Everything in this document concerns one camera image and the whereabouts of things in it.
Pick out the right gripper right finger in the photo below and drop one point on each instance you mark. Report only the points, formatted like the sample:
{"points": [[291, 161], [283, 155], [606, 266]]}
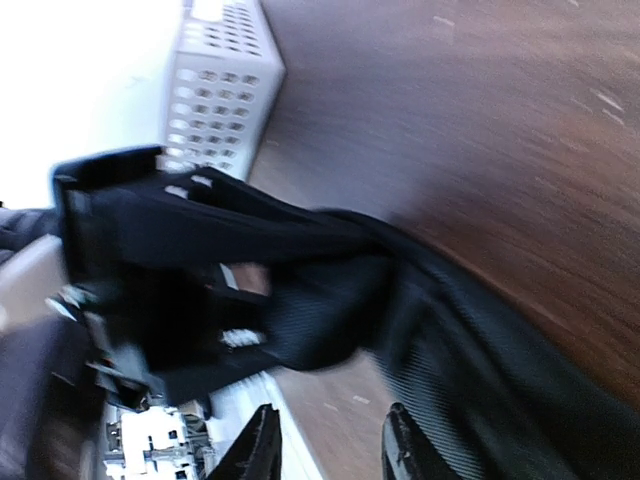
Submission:
{"points": [[406, 453]]}

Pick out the white perforated plastic basket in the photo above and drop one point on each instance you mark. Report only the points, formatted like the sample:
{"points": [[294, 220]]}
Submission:
{"points": [[225, 76]]}

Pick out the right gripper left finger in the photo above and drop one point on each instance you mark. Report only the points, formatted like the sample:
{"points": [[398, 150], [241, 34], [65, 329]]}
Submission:
{"points": [[256, 453]]}

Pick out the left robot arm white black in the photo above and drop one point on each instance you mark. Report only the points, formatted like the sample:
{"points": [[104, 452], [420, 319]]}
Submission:
{"points": [[36, 344]]}

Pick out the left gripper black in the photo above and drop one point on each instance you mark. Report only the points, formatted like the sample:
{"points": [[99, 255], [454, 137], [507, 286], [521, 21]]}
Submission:
{"points": [[142, 275]]}

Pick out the black necktie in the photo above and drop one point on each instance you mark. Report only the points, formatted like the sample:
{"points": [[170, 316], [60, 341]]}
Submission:
{"points": [[492, 394]]}

